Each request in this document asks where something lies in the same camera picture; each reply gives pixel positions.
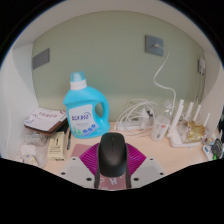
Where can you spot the white power strip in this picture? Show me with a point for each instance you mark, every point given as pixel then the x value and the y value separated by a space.
pixel 128 126

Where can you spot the blank grey wall plate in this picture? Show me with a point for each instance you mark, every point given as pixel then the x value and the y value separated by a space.
pixel 41 59

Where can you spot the black computer mouse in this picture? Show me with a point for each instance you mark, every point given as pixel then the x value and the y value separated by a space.
pixel 112 155

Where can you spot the black pen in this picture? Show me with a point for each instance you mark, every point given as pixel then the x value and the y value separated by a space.
pixel 68 140

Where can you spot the pink mouse pad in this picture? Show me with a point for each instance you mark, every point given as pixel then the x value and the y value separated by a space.
pixel 80 149

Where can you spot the beige small carton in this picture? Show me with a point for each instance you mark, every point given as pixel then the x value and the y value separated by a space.
pixel 56 145

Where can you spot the blue detergent bottle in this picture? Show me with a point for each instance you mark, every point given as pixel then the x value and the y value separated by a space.
pixel 83 110

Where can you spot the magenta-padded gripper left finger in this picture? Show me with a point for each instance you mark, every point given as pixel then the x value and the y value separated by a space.
pixel 75 170

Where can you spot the grey wall socket plate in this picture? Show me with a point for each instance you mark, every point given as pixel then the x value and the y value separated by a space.
pixel 153 43

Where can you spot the white wall socket with plugs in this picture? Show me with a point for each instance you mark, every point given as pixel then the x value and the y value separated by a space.
pixel 201 66

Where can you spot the white router with antennas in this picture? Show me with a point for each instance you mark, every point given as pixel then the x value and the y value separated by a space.
pixel 176 138

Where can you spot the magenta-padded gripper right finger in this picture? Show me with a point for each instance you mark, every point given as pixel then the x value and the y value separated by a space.
pixel 150 170

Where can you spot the stack of notebooks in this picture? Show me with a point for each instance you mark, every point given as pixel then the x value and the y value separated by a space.
pixel 45 120

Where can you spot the black zip pouch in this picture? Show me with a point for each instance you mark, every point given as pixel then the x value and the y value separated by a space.
pixel 217 146

